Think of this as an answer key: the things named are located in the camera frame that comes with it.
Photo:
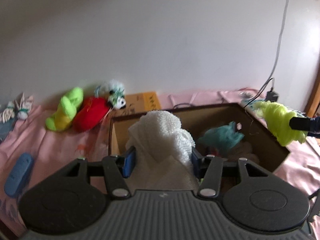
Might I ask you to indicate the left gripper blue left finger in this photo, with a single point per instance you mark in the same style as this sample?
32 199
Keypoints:
129 161

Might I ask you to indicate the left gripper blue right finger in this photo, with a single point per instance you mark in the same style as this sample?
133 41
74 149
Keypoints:
196 160

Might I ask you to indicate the white fluffy towel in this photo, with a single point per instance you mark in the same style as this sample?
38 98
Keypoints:
163 154

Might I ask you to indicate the neon yellow knotted cloth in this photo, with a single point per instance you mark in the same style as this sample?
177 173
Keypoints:
277 118

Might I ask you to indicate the teal fluffy plush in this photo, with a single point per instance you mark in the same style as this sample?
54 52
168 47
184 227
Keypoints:
221 138

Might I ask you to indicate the brown cardboard box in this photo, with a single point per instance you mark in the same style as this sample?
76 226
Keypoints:
197 120

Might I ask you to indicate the beige plush bear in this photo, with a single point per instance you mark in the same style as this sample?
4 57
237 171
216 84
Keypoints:
242 150

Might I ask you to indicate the black power adapter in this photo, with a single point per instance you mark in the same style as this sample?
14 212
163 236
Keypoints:
272 96

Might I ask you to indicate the yellow book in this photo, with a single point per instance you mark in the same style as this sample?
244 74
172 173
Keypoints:
142 102

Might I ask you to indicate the red plush toy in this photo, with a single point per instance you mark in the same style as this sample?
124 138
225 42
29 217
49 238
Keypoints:
93 110

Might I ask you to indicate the white power strip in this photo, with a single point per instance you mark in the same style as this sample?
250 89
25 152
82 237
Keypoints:
249 103

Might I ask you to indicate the white panda plush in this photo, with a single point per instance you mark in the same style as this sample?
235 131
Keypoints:
113 92

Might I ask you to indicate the pink bed sheet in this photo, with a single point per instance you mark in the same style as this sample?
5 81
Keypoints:
51 151

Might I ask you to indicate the green yellow plush toy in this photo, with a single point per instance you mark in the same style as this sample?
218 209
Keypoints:
66 111

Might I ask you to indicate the blue glasses case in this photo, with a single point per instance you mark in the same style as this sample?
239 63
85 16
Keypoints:
19 175

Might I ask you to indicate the white knotted cloth toy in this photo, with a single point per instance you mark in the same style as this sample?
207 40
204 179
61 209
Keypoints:
17 109

